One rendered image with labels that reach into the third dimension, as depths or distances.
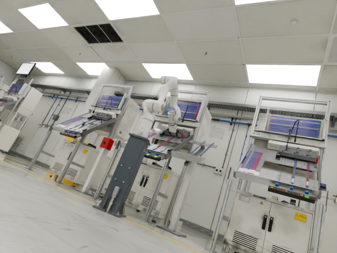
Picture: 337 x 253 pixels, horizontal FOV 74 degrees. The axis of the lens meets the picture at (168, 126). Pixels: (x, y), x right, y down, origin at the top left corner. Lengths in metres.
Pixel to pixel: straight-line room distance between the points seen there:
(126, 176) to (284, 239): 1.52
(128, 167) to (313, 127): 2.02
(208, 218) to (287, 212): 2.02
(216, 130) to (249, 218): 2.52
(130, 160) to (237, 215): 1.20
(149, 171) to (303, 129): 1.85
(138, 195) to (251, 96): 3.13
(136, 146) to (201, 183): 2.52
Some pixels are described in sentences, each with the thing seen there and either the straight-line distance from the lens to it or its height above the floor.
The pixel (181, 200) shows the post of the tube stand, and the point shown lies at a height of 0.31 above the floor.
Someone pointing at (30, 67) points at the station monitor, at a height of 2.15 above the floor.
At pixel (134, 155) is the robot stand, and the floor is 0.52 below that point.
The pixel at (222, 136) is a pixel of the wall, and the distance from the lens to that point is 4.58.
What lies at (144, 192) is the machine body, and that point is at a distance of 2.89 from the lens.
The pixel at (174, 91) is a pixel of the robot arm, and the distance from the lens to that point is 2.61.
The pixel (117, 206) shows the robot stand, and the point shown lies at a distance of 2.03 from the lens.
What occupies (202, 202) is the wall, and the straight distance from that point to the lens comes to 4.32.
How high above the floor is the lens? 0.22
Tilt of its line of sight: 18 degrees up
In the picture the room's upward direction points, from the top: 21 degrees clockwise
